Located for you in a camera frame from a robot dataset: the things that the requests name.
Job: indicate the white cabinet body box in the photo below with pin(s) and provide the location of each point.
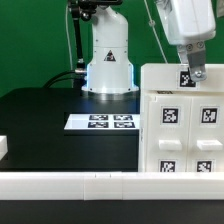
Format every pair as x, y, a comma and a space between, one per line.
144, 120

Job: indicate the white L-shaped boundary rail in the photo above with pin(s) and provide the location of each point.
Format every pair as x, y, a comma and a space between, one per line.
111, 186

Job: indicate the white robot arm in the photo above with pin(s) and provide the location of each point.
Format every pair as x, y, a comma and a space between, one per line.
110, 74

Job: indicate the white block at left edge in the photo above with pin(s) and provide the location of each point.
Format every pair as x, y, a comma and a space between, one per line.
3, 146

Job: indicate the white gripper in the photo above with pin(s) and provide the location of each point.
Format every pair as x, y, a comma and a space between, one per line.
185, 22

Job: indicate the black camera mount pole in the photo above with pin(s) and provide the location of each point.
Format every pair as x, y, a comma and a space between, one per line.
83, 10

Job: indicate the white flat marker base plate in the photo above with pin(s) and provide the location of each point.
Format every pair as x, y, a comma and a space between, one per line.
102, 122

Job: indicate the white cabinet top block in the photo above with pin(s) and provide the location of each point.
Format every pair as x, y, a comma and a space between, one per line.
176, 77

